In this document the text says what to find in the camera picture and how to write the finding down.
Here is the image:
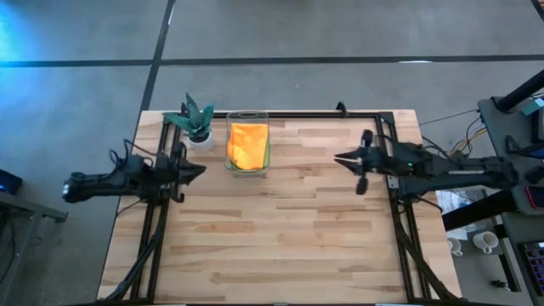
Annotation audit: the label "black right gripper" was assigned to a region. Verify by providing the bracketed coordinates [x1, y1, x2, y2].
[333, 129, 400, 196]

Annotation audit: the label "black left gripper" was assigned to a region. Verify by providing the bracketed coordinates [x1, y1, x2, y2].
[155, 141, 208, 204]

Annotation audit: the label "orange microfiber towel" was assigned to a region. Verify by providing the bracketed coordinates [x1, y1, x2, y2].
[227, 122, 269, 171]

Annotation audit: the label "clear plastic bin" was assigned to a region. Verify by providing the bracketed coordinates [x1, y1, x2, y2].
[224, 110, 272, 179]

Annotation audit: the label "snake plant in white pot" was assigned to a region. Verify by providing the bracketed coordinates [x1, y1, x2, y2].
[162, 92, 217, 153]

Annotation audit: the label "white papers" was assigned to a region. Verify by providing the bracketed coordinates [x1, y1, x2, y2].
[435, 190, 485, 241]

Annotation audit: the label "white ceramic mug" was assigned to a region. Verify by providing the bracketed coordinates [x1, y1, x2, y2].
[446, 236, 465, 257]
[472, 230, 500, 255]

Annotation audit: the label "dark grey side desk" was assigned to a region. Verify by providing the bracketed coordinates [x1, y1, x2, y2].
[478, 95, 544, 306]

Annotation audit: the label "dark metal cart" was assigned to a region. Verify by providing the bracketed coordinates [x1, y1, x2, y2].
[0, 186, 69, 306]

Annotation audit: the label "black device box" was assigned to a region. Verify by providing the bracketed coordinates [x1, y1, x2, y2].
[0, 168, 24, 196]

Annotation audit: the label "black computer mouse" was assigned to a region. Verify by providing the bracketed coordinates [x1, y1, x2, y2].
[524, 165, 544, 184]

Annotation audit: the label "black round pole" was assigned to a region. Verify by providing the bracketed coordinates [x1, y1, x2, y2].
[496, 70, 544, 112]

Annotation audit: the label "phone with red case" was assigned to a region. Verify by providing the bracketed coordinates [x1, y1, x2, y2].
[524, 185, 544, 210]

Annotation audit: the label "small teal box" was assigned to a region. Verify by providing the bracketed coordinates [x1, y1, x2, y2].
[520, 97, 544, 116]

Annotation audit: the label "backlit black keyboard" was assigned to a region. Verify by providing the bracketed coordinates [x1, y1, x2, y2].
[522, 241, 544, 295]

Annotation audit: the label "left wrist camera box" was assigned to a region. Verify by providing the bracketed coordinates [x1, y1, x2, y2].
[155, 159, 175, 186]

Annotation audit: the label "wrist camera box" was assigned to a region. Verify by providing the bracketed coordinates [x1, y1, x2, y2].
[368, 150, 393, 176]
[155, 159, 175, 186]

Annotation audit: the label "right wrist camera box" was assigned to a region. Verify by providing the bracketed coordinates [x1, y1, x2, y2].
[368, 150, 393, 176]

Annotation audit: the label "black aluminium table frame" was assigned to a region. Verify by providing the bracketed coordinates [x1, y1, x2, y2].
[96, 100, 464, 306]

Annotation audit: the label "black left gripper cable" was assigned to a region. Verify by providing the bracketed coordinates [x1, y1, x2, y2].
[109, 139, 148, 171]

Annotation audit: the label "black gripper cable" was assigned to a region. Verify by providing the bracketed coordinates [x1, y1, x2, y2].
[109, 139, 148, 171]
[373, 133, 451, 162]

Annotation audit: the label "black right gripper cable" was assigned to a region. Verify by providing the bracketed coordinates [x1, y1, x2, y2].
[373, 133, 451, 162]

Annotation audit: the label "yellow cable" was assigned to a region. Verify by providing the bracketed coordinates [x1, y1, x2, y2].
[449, 126, 489, 155]

